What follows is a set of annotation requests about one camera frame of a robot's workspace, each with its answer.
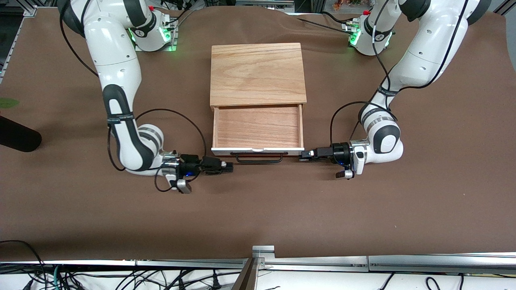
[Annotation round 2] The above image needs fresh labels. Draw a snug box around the orange patterned object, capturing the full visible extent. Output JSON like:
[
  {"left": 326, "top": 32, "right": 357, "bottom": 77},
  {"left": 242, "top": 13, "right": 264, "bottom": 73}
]
[{"left": 333, "top": 0, "right": 365, "bottom": 10}]

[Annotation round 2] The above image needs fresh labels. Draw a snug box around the grey metal strut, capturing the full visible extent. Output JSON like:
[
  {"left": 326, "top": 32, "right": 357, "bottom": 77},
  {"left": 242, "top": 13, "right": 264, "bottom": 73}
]
[{"left": 232, "top": 258, "right": 259, "bottom": 290}]

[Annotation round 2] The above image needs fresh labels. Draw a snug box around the brown table cloth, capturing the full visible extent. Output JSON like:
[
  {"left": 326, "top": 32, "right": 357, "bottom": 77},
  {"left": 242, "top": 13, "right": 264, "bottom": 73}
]
[{"left": 0, "top": 4, "right": 516, "bottom": 262}]

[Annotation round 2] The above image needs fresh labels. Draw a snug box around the silver metal bracket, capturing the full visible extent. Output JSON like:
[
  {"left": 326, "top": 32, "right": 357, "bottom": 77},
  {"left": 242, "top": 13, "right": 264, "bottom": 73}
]
[{"left": 252, "top": 245, "right": 275, "bottom": 260}]

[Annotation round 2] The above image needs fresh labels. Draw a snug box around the light wooden drawer cabinet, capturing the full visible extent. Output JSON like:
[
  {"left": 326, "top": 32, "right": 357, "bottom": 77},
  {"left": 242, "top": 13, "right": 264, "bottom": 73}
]
[{"left": 210, "top": 43, "right": 308, "bottom": 111}]

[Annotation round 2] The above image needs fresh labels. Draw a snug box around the white-fronted drawer with black handle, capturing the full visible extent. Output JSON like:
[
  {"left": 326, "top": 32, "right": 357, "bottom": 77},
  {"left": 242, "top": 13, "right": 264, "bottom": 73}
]
[{"left": 211, "top": 104, "right": 306, "bottom": 163}]

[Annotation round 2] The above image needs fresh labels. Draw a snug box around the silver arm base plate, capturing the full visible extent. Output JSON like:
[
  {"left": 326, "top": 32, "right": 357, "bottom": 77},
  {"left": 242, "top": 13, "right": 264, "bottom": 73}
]
[{"left": 134, "top": 18, "right": 179, "bottom": 52}]

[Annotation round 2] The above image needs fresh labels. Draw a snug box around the black ribbed cylinder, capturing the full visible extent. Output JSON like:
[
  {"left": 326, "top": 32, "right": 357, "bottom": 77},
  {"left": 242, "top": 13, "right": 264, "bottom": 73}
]
[{"left": 0, "top": 117, "right": 42, "bottom": 153}]

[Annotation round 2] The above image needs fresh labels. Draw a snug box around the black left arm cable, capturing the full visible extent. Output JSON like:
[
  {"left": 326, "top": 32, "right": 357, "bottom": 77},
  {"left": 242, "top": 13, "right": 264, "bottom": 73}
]
[{"left": 331, "top": 0, "right": 470, "bottom": 145}]

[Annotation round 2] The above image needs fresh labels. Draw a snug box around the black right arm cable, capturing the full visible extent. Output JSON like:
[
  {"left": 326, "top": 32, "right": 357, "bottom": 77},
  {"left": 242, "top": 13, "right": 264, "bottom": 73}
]
[{"left": 60, "top": 0, "right": 207, "bottom": 193}]

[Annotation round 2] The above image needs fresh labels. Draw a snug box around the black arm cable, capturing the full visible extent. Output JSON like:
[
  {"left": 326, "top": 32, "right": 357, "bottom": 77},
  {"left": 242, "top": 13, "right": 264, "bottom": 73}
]
[
  {"left": 331, "top": 0, "right": 470, "bottom": 145},
  {"left": 60, "top": 0, "right": 207, "bottom": 193}
]

